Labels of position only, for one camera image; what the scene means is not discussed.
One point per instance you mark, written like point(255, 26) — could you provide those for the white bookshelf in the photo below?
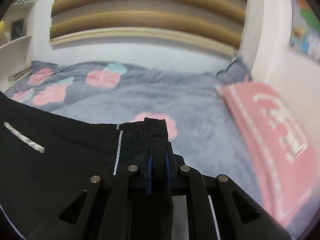
point(16, 37)

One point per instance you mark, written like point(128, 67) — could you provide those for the wooden slatted headboard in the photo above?
point(214, 25)

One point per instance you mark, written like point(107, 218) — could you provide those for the black hooded jacket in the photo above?
point(47, 160)

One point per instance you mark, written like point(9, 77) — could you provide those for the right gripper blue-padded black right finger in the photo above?
point(216, 207)

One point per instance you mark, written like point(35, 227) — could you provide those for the colourful wall poster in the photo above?
point(305, 30)

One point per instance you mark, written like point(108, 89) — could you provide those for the pink folded quilt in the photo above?
point(282, 153)

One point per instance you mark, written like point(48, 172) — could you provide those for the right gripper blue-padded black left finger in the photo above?
point(102, 211)

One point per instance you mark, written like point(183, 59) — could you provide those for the grey pillow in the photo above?
point(236, 72)

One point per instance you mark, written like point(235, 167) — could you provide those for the grey blanket with pink patches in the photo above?
point(199, 124)

